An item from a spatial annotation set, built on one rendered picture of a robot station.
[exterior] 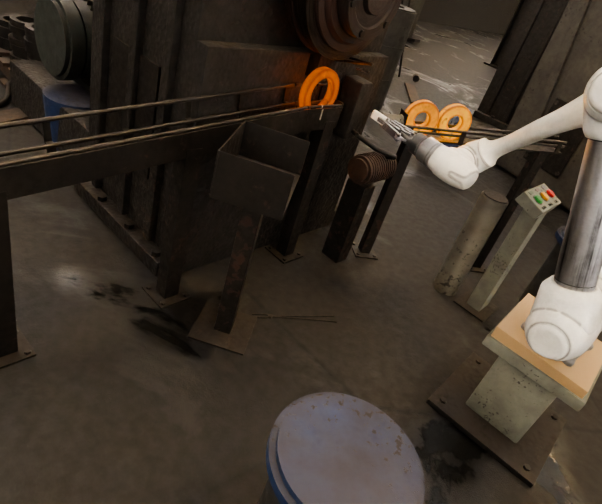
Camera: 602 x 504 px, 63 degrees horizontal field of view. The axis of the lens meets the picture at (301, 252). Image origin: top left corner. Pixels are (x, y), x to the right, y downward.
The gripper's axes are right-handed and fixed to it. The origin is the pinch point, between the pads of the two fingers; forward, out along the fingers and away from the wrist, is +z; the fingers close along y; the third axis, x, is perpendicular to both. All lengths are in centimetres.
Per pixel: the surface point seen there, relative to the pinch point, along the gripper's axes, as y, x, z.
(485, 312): 56, -68, -64
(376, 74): 31.3, 3.4, 28.3
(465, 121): 52, 1, -9
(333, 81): -7.0, 4.1, 20.2
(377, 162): 17.2, -22.2, 1.9
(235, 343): -60, -72, -19
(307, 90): -19.9, 0.8, 19.9
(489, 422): -7, -64, -94
